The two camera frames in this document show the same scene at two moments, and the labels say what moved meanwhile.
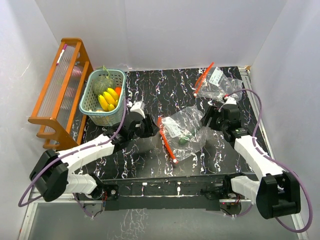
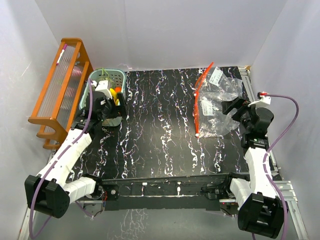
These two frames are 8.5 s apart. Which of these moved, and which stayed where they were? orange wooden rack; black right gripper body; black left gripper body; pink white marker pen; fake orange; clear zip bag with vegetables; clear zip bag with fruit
Moved: black left gripper body; black right gripper body; clear zip bag with vegetables
Stayed: pink white marker pen; fake orange; orange wooden rack; clear zip bag with fruit
